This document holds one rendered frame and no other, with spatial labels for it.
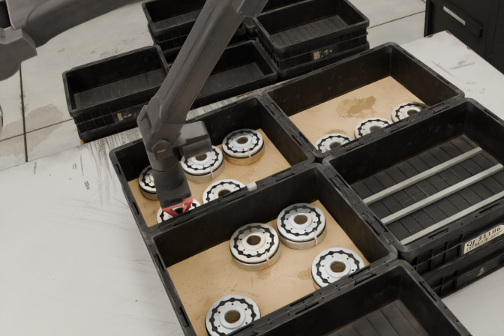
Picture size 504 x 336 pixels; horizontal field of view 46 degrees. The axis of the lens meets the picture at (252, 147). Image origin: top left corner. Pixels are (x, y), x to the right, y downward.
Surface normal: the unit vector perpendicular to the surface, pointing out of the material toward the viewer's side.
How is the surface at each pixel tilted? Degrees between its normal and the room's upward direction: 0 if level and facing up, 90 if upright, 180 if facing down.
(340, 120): 0
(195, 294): 0
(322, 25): 0
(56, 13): 103
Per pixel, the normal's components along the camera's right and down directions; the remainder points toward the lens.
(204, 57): 0.30, 0.78
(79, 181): -0.13, -0.75
